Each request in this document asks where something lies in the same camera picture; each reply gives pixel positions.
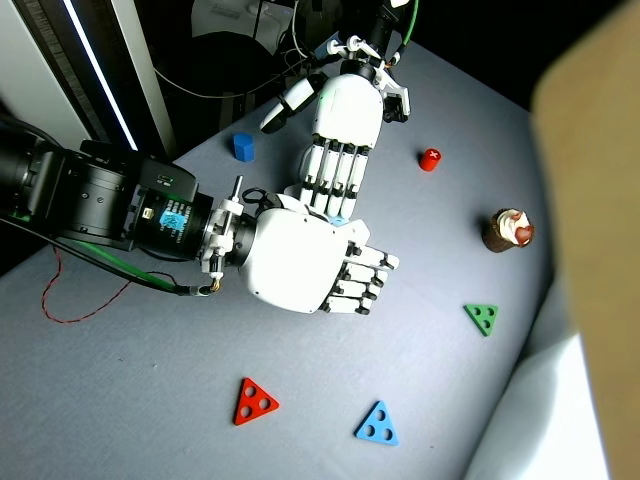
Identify black chair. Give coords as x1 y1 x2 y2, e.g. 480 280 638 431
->
169 29 301 136

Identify brown board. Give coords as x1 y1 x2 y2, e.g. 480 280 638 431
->
530 0 640 480

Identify blue triangle block three holes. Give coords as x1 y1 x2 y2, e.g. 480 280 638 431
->
354 400 400 447

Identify thin red twisted wire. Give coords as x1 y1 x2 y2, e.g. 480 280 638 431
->
41 244 134 325

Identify white frame post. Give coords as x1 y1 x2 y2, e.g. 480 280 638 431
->
19 0 177 157

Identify red cylinder white cross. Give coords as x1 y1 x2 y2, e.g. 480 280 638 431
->
418 147 443 173

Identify toy cupcake white frosting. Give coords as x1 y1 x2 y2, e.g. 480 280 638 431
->
481 207 536 255

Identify grey table cloth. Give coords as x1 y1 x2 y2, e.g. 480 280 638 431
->
0 39 556 480

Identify red triangle block three holes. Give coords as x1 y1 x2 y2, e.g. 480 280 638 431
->
232 377 281 427

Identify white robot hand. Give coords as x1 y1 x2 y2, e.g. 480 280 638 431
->
258 72 386 224
237 184 401 316

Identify white backdrop sheet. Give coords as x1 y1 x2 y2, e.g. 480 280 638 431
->
463 279 614 480

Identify green triangle block three holes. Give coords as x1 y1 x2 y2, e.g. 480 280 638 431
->
463 303 500 338

